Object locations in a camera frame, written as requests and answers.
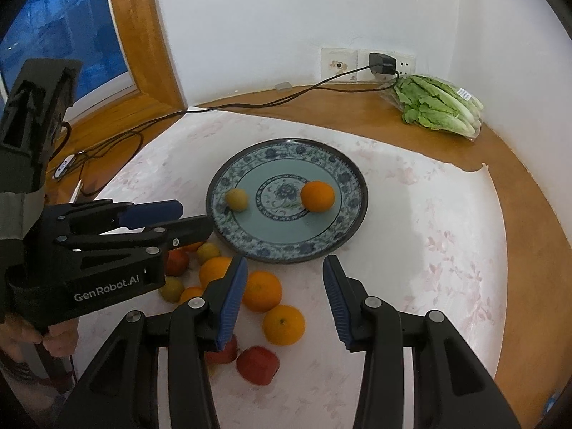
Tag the white paper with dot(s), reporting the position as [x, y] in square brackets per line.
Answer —
[77, 190]

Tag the orange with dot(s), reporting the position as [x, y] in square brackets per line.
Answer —
[192, 246]
[214, 270]
[191, 294]
[263, 290]
[317, 195]
[283, 324]

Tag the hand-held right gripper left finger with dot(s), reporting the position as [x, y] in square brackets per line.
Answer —
[232, 304]

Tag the white round-port wall socket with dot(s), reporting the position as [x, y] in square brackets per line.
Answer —
[337, 65]

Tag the red apple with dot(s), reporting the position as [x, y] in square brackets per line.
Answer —
[227, 353]
[258, 364]
[176, 262]

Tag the bagged green lettuce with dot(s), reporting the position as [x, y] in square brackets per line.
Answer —
[429, 102]

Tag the glass window pane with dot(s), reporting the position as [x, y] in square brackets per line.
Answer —
[67, 31]

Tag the white power wall socket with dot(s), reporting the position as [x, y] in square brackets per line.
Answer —
[404, 65]

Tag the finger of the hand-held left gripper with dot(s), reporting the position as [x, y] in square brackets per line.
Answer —
[152, 211]
[187, 230]

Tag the small white device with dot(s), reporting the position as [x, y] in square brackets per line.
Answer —
[65, 165]

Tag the small green-brown round fruit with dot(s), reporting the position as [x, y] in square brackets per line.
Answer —
[208, 252]
[237, 199]
[172, 289]

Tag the blue patterned ceramic plate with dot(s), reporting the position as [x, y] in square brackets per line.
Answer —
[250, 174]

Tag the person's left hand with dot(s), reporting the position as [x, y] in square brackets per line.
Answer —
[60, 339]

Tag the wooden window frame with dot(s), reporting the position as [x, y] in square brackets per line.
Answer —
[143, 53]

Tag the small clear plastic piece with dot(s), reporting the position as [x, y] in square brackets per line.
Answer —
[282, 85]

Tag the black plug-in charger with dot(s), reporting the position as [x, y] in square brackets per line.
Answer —
[382, 63]

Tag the white floral tablecloth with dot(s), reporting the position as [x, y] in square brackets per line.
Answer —
[402, 277]

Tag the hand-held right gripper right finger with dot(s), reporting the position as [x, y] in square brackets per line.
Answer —
[335, 304]

